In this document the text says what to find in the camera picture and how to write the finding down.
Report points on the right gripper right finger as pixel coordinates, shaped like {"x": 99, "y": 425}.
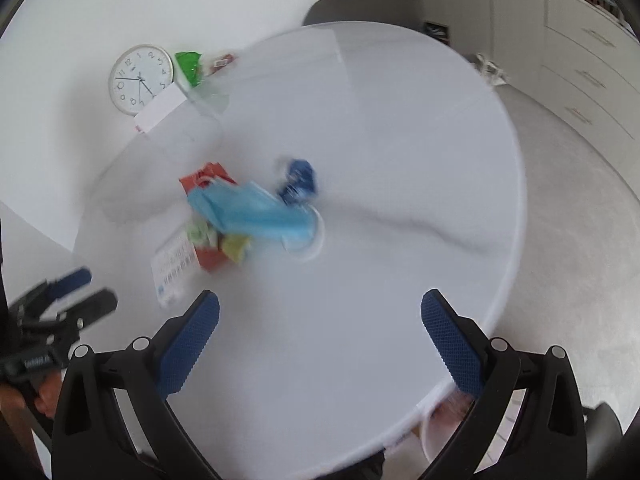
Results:
{"x": 548, "y": 439}

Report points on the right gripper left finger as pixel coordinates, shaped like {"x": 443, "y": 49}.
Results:
{"x": 113, "y": 420}

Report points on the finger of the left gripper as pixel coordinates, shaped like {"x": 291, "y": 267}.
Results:
{"x": 47, "y": 292}
{"x": 89, "y": 310}

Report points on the blue surgical face mask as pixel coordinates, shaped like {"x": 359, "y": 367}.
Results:
{"x": 248, "y": 209}

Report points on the dark blue wrapper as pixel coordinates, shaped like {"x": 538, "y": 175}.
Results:
{"x": 299, "y": 186}

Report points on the green paper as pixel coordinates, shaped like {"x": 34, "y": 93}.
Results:
{"x": 201, "y": 234}

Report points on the grey office chair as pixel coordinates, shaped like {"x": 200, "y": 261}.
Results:
{"x": 603, "y": 434}

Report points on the white red medicine box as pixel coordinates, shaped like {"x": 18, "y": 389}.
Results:
{"x": 177, "y": 263}

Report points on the yellow crumpled paper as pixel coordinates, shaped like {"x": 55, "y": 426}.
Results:
{"x": 235, "y": 246}

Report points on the red snack wrapper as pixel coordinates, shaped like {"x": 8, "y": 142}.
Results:
{"x": 209, "y": 173}

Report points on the green plastic wrapper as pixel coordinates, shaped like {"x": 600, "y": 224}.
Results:
{"x": 189, "y": 64}

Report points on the red white small wrapper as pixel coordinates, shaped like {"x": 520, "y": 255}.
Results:
{"x": 220, "y": 63}

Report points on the white drawer cabinet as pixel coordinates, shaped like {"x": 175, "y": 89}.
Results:
{"x": 590, "y": 79}

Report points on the dark grey chair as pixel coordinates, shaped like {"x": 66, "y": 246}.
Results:
{"x": 403, "y": 13}

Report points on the white round wall clock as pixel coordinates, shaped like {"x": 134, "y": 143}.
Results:
{"x": 138, "y": 76}

